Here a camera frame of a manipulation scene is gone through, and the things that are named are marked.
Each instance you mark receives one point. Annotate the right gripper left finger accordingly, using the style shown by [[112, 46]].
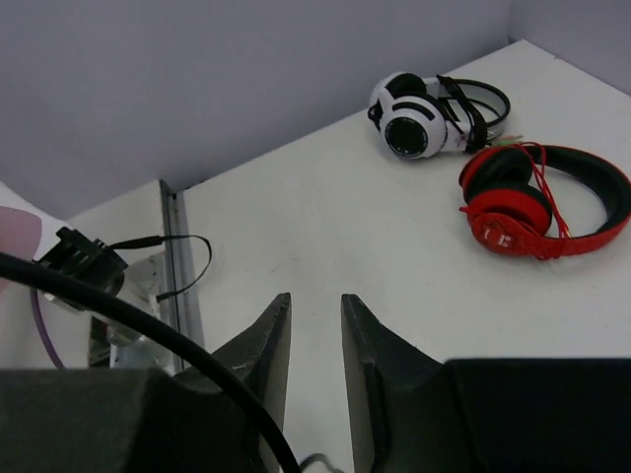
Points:
[[217, 434]]

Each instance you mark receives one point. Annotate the aluminium table edge rail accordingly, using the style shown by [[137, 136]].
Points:
[[182, 311]]

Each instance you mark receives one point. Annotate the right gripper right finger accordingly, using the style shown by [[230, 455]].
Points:
[[397, 397]]

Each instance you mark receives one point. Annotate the red black headphones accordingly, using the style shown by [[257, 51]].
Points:
[[511, 210]]

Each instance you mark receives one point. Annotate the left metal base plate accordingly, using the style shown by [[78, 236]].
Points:
[[121, 342]]

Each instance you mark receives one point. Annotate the white black headphones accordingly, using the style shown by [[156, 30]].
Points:
[[420, 118]]

